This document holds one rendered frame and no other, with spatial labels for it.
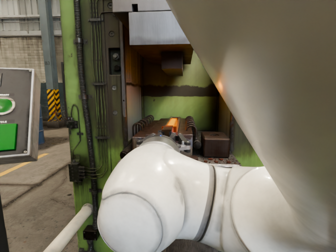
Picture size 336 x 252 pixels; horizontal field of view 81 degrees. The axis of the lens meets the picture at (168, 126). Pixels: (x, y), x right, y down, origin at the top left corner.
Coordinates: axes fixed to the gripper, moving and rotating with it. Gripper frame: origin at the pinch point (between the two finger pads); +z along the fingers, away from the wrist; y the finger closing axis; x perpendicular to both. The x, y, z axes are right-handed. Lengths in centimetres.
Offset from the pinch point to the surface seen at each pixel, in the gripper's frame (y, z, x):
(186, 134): 5.5, 5.2, -1.3
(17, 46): -546, 584, 154
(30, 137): -37.8, -7.5, 0.3
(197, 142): 9.3, 5.5, -4.0
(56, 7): -412, 607, 273
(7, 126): -42.7, -9.0, 3.5
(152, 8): -5.1, 6.0, 37.0
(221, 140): 16.9, 5.2, -3.0
